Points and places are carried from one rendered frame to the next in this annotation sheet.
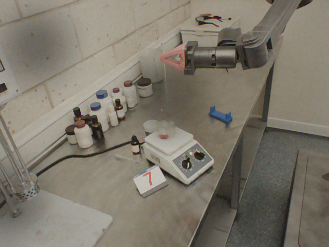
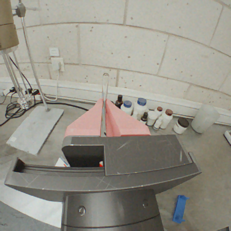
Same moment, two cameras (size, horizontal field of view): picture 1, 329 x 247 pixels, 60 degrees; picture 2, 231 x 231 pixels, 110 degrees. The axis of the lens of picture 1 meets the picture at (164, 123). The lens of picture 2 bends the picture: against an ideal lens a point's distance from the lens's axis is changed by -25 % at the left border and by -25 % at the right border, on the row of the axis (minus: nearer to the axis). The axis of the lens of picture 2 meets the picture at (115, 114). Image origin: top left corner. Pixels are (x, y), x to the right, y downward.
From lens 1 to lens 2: 76 cm
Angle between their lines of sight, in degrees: 49
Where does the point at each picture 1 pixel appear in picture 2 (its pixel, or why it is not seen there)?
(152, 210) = not seen: hidden behind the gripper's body
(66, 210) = (45, 128)
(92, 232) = (27, 146)
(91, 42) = (173, 69)
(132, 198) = (52, 162)
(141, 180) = (60, 163)
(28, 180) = (24, 100)
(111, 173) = not seen: hidden behind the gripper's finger
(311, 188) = not seen: outside the picture
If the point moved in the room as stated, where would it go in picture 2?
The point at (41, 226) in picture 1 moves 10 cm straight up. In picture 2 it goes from (37, 122) to (30, 108)
